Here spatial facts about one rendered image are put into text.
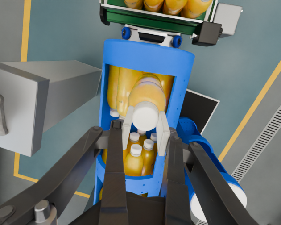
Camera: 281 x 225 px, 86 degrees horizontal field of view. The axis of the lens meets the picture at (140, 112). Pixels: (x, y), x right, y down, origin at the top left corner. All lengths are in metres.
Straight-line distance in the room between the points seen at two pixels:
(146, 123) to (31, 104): 0.57
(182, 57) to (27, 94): 0.58
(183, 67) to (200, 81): 1.30
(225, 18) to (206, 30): 0.20
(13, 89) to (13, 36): 1.40
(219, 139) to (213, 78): 0.73
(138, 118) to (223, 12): 0.70
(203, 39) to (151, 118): 0.48
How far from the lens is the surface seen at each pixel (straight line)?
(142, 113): 0.21
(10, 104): 0.79
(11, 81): 0.74
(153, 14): 0.65
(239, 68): 1.86
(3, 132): 0.85
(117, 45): 0.41
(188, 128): 1.67
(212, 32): 0.66
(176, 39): 0.65
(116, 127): 0.15
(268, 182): 2.74
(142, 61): 0.38
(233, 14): 0.85
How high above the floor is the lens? 1.61
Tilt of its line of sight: 70 degrees down
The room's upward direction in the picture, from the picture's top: 172 degrees counter-clockwise
